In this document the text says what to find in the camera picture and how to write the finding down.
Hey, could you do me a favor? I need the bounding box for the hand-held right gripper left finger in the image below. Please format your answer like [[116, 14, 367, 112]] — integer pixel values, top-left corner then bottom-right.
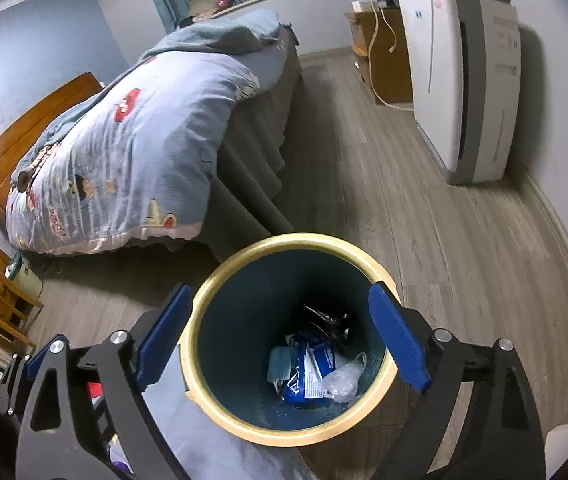
[[15, 282, 195, 480]]

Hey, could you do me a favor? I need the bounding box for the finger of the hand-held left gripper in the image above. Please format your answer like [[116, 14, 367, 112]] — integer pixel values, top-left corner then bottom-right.
[[0, 347, 47, 416]]

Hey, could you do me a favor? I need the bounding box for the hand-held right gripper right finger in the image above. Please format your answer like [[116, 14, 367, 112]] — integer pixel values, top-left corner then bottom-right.
[[368, 284, 547, 480]]

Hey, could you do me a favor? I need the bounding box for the teal trash bin yellow rim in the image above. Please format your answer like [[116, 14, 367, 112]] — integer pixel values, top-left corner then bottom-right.
[[179, 232, 399, 448]]

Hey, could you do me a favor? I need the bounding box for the clear plastic bag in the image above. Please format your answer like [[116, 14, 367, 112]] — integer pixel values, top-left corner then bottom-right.
[[321, 352, 367, 403]]

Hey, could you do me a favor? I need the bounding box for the black crumpled wrapper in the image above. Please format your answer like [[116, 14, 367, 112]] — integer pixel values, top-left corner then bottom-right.
[[304, 304, 352, 343]]

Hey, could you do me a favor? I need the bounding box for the wooden chair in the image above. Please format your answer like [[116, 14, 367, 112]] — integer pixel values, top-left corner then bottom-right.
[[0, 237, 44, 356]]

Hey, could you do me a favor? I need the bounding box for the blue snack packet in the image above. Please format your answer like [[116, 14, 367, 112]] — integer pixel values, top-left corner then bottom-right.
[[284, 330, 337, 406]]

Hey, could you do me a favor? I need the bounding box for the green and white bag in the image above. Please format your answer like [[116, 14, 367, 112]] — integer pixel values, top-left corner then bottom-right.
[[6, 252, 44, 301]]

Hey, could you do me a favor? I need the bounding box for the pale teal face mask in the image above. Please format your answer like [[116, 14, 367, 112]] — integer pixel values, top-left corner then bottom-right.
[[268, 345, 297, 386]]

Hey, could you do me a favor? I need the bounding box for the bed with blue cartoon quilt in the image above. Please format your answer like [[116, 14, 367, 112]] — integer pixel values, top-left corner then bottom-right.
[[6, 9, 289, 256]]

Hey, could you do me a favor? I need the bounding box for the grey skirted bed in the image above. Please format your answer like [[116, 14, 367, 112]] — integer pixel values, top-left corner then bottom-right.
[[128, 25, 305, 261]]

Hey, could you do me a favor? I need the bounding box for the wooden headboard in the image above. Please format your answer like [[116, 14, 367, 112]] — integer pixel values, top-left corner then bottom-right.
[[0, 72, 104, 218]]

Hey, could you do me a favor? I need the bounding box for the white air purifier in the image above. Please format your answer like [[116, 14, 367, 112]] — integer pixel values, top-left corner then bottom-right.
[[396, 0, 522, 186]]

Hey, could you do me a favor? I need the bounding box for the wooden cabinet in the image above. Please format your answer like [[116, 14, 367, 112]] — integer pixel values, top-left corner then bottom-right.
[[345, 0, 415, 106]]

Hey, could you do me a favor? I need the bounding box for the white cable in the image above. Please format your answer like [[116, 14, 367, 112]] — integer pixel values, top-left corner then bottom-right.
[[366, 0, 415, 111]]

